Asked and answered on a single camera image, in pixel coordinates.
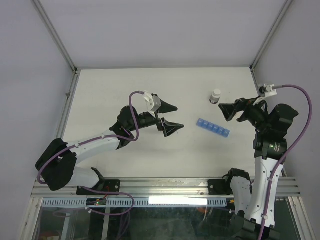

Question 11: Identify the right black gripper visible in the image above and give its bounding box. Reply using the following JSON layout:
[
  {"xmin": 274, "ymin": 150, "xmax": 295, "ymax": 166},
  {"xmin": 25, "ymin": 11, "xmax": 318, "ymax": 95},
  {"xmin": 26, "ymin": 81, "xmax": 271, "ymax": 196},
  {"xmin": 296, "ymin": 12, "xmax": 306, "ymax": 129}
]
[{"xmin": 218, "ymin": 94, "xmax": 271, "ymax": 132}]

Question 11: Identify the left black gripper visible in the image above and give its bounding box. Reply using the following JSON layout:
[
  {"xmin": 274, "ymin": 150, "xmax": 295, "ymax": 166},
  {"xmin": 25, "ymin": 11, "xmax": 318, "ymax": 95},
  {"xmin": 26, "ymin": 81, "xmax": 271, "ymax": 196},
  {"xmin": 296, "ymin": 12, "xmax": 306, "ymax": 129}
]
[{"xmin": 128, "ymin": 99, "xmax": 184, "ymax": 137}]

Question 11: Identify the blue weekly pill organizer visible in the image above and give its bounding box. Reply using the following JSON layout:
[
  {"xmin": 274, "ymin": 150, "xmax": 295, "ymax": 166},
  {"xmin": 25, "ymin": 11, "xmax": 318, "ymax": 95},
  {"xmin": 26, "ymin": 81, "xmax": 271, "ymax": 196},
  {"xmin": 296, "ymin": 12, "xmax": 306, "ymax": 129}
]
[{"xmin": 196, "ymin": 118, "xmax": 230, "ymax": 138}]

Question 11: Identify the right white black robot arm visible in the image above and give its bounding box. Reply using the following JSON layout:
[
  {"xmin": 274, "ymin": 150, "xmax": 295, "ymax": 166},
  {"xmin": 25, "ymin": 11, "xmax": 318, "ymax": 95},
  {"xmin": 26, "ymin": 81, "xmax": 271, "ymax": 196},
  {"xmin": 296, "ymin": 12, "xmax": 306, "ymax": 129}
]
[{"xmin": 218, "ymin": 98, "xmax": 299, "ymax": 240}]

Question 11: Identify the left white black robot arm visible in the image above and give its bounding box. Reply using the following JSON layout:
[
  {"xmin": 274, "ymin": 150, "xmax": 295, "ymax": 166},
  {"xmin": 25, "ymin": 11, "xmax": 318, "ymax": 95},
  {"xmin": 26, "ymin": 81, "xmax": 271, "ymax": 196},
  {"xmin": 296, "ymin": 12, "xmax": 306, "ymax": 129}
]
[{"xmin": 35, "ymin": 91, "xmax": 184, "ymax": 195}]

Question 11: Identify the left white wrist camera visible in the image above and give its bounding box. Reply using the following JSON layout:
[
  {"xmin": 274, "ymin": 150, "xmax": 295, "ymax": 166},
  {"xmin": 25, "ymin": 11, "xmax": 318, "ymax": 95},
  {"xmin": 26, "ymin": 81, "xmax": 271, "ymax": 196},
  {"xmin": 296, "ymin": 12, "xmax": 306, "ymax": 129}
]
[{"xmin": 142, "ymin": 91, "xmax": 162, "ymax": 118}]

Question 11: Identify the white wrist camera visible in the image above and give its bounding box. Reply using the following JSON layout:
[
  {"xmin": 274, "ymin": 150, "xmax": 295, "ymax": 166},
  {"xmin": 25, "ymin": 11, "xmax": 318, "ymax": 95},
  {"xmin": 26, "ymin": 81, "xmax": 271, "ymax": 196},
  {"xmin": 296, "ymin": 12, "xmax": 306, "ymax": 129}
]
[
  {"xmin": 142, "ymin": 91, "xmax": 162, "ymax": 118},
  {"xmin": 253, "ymin": 84, "xmax": 277, "ymax": 106}
]

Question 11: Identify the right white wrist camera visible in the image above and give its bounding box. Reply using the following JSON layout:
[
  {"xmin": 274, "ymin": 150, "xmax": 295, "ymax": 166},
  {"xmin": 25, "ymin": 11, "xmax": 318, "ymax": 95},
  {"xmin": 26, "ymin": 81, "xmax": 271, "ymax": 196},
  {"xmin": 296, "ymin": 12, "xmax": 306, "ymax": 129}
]
[{"xmin": 253, "ymin": 84, "xmax": 277, "ymax": 106}]

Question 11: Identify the right aluminium frame post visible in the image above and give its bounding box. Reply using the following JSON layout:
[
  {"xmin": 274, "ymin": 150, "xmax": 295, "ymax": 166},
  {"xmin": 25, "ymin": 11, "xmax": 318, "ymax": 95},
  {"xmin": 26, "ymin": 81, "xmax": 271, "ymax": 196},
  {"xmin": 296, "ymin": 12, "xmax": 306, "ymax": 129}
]
[{"xmin": 249, "ymin": 0, "xmax": 294, "ymax": 72}]

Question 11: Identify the aluminium frame post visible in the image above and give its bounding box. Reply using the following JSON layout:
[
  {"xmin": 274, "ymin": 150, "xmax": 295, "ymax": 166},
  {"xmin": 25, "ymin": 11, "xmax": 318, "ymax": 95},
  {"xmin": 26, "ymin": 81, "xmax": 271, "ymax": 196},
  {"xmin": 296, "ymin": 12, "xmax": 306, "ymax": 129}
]
[
  {"xmin": 249, "ymin": 0, "xmax": 294, "ymax": 72},
  {"xmin": 31, "ymin": 0, "xmax": 78, "ymax": 74}
]

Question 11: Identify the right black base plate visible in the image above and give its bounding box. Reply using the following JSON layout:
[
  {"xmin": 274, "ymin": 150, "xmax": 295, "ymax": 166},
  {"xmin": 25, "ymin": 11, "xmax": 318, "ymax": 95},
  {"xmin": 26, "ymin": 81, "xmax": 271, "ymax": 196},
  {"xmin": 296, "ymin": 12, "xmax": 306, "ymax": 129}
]
[{"xmin": 207, "ymin": 179, "xmax": 233, "ymax": 196}]

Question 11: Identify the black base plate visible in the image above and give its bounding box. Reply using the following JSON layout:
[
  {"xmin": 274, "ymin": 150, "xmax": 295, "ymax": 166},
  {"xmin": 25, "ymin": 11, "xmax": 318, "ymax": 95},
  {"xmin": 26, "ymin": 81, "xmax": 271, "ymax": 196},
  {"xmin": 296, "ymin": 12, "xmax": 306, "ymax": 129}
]
[
  {"xmin": 207, "ymin": 179, "xmax": 233, "ymax": 196},
  {"xmin": 76, "ymin": 179, "xmax": 121, "ymax": 197}
]

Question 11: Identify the aluminium mounting rail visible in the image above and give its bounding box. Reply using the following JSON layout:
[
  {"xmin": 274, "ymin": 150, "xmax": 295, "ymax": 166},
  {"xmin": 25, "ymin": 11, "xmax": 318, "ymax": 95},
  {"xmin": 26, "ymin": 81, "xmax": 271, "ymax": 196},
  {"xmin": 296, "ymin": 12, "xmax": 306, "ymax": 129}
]
[{"xmin": 31, "ymin": 176, "xmax": 300, "ymax": 198}]

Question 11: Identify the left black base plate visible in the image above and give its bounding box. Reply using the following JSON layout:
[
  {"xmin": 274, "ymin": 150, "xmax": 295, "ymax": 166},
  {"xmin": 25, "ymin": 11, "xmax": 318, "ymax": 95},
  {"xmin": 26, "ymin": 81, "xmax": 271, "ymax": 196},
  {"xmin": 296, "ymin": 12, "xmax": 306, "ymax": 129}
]
[{"xmin": 76, "ymin": 179, "xmax": 121, "ymax": 197}]

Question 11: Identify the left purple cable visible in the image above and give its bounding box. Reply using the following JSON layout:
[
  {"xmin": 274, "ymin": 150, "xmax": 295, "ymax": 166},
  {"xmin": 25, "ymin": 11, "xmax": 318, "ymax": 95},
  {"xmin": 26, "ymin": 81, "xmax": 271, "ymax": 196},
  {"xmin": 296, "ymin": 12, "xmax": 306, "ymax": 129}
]
[{"xmin": 36, "ymin": 90, "xmax": 148, "ymax": 185}]

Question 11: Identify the grey slotted cable duct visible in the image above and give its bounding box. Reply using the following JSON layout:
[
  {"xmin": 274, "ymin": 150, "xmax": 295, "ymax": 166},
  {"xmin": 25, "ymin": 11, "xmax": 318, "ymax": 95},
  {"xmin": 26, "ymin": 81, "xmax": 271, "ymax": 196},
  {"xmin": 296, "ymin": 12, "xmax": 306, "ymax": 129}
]
[{"xmin": 42, "ymin": 196, "xmax": 227, "ymax": 208}]

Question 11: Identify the left aluminium frame post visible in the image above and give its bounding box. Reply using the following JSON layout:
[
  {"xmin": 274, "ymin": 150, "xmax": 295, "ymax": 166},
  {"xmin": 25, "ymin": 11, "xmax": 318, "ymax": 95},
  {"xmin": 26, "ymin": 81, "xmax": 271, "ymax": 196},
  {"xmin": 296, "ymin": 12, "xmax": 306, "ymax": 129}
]
[{"xmin": 31, "ymin": 0, "xmax": 78, "ymax": 74}]

